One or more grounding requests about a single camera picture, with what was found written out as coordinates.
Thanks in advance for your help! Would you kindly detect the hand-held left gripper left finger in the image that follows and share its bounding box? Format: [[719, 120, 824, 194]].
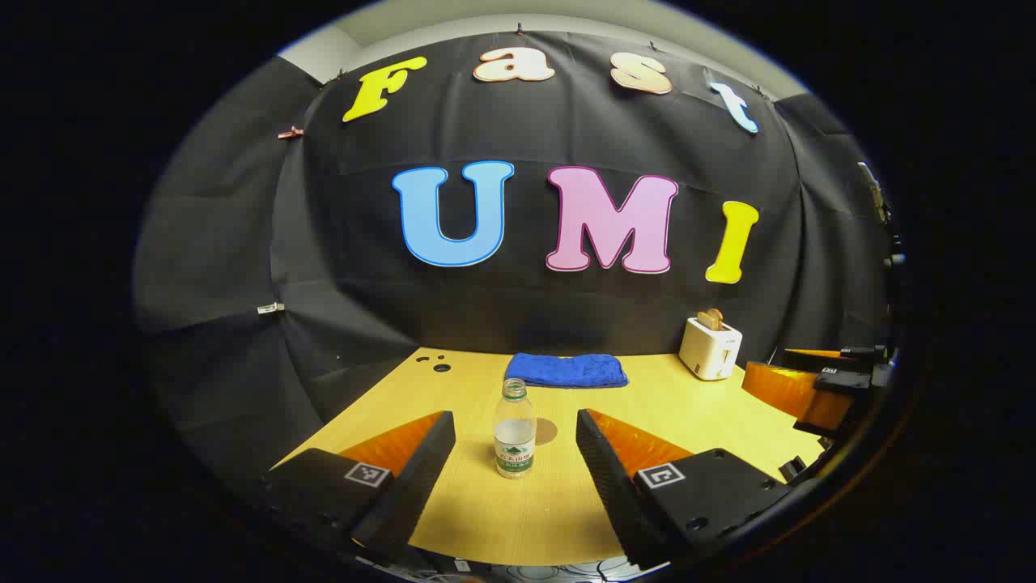
[[261, 411, 456, 560]]

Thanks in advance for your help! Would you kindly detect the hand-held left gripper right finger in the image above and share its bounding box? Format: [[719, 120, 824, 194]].
[[575, 409, 790, 572]]

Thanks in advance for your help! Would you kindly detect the folded blue towel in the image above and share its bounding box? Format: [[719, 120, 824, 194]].
[[503, 353, 629, 389]]

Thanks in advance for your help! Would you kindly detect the clear plastic water bottle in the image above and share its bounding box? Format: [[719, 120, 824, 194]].
[[493, 377, 537, 480]]

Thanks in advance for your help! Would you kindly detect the white toaster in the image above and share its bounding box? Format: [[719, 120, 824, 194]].
[[679, 317, 743, 381]]

